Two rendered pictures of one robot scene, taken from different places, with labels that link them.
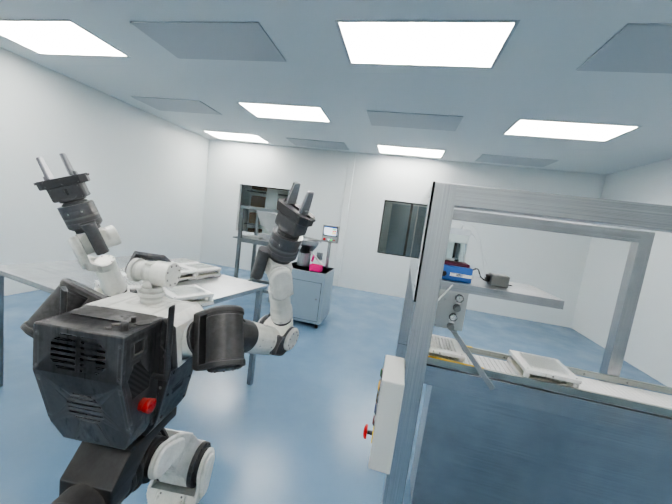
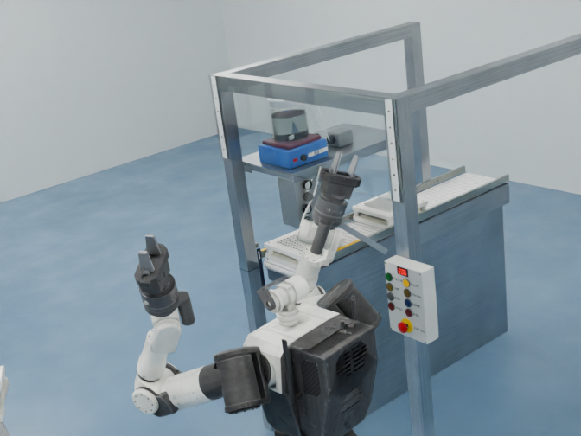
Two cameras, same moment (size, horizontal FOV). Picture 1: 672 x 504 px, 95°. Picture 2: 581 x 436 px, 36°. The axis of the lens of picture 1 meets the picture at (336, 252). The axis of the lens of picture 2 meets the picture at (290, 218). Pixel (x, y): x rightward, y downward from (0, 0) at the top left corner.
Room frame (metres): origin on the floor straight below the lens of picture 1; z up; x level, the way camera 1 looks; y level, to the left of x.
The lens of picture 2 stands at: (-0.62, 2.03, 2.29)
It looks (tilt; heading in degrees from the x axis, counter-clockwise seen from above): 20 degrees down; 311
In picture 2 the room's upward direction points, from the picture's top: 7 degrees counter-clockwise
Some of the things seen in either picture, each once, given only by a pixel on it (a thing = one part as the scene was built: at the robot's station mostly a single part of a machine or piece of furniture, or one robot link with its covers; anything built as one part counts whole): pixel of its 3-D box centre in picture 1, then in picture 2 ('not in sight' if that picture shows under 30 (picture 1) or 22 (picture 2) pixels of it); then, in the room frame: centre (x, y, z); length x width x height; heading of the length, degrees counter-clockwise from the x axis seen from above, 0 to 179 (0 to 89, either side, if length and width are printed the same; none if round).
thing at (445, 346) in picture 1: (437, 344); (303, 242); (1.63, -0.62, 0.90); 0.25 x 0.24 x 0.02; 167
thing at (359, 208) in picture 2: (542, 365); (389, 205); (1.53, -1.13, 0.90); 0.25 x 0.24 x 0.02; 168
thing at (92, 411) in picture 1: (131, 359); (311, 372); (0.73, 0.47, 1.10); 0.34 x 0.30 x 0.36; 85
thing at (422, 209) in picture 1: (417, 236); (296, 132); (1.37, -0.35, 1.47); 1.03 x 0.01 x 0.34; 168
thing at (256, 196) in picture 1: (265, 210); not in sight; (7.19, 1.75, 1.43); 1.32 x 0.01 x 1.11; 78
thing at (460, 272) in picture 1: (448, 269); not in sight; (1.60, -0.60, 1.32); 0.21 x 0.20 x 0.09; 168
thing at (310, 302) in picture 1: (306, 293); not in sight; (4.29, 0.35, 0.38); 0.63 x 0.57 x 0.76; 78
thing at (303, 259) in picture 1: (308, 253); not in sight; (4.35, 0.38, 0.95); 0.49 x 0.36 x 0.38; 78
